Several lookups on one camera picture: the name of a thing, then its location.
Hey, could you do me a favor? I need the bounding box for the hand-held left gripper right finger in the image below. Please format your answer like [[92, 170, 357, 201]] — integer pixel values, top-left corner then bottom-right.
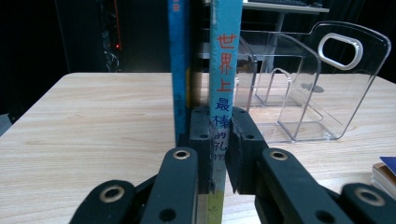
[[225, 106, 353, 224]]

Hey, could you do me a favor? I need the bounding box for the thick white book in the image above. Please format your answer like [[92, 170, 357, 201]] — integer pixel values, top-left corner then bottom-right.
[[371, 161, 396, 200]]

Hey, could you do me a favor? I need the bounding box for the dark blue picture book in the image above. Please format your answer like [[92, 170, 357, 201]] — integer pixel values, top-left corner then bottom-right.
[[167, 0, 191, 146]]

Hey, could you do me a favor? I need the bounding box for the dark equipment rack with wires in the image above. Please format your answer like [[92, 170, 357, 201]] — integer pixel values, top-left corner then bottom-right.
[[99, 0, 123, 73]]

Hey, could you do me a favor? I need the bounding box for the clear acrylic book rack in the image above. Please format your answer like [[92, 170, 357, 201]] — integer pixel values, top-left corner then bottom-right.
[[233, 21, 392, 144]]

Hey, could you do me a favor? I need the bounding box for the light blue green picture book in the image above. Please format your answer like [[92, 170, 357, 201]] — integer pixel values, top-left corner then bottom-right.
[[206, 0, 245, 224]]

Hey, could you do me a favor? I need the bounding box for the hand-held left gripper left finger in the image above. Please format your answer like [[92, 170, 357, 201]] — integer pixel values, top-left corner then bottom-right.
[[139, 105, 216, 224]]

